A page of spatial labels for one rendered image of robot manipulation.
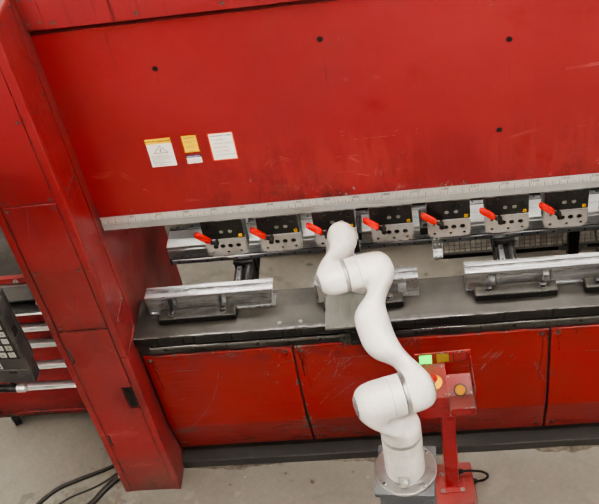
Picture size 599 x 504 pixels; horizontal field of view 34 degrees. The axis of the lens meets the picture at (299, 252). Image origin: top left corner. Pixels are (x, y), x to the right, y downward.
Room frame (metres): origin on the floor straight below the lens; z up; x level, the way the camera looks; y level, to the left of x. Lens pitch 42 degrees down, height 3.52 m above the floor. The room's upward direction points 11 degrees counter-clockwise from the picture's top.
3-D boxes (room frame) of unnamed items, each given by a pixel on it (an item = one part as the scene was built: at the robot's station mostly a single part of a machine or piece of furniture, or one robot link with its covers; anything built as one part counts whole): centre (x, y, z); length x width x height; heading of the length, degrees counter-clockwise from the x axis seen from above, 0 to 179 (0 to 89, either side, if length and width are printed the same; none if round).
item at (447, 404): (2.19, -0.43, 0.75); 0.20 x 0.16 x 0.18; 82
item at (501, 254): (2.87, -0.83, 0.81); 0.64 x 0.08 x 0.14; 170
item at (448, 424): (2.19, -0.43, 0.39); 0.05 x 0.05 x 0.54; 82
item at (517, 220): (2.50, -0.74, 1.26); 0.15 x 0.09 x 0.17; 80
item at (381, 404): (1.69, -0.16, 1.30); 0.19 x 0.12 x 0.24; 96
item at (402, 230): (2.57, -0.34, 1.26); 0.15 x 0.09 x 0.17; 80
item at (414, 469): (1.70, -0.19, 1.09); 0.19 x 0.19 x 0.18
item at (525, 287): (2.44, -0.76, 0.89); 0.30 x 0.05 x 0.03; 80
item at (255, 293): (2.69, 0.37, 0.92); 0.50 x 0.06 x 0.10; 80
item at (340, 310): (2.45, -0.15, 1.00); 0.26 x 0.18 x 0.01; 170
